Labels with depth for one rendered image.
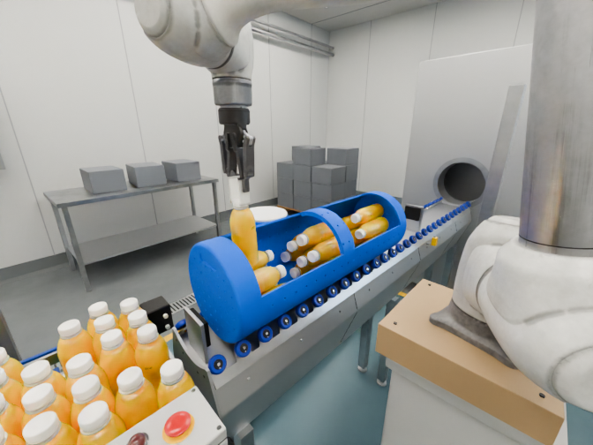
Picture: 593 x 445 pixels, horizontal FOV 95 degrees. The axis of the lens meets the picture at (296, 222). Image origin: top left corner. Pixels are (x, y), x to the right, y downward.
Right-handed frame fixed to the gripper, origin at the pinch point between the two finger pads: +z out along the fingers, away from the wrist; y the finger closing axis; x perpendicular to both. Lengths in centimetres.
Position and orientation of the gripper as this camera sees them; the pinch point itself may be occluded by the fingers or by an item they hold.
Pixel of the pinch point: (239, 191)
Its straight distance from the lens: 73.6
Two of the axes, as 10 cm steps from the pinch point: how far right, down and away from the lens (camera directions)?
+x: -7.1, 2.2, -6.6
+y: -7.0, -2.3, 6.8
